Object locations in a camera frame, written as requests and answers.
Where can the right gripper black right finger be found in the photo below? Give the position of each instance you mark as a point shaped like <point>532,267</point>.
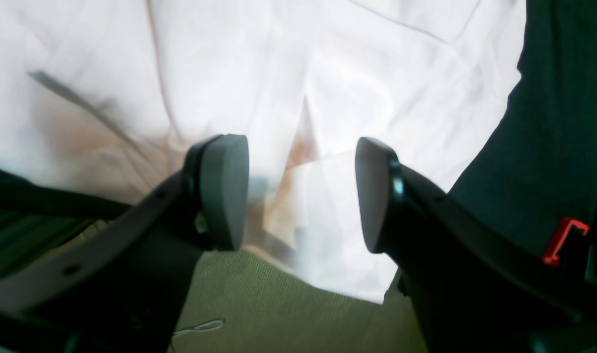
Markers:
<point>471,289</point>

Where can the red clamp right edge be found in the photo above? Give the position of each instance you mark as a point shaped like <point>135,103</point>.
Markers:
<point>551,255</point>

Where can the pale pink T-shirt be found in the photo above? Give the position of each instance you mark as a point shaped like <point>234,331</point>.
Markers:
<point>104,97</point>

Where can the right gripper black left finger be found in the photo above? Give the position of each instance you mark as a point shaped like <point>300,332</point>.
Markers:
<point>123,290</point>

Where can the black table cloth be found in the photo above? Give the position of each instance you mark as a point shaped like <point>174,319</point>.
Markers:
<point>540,163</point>

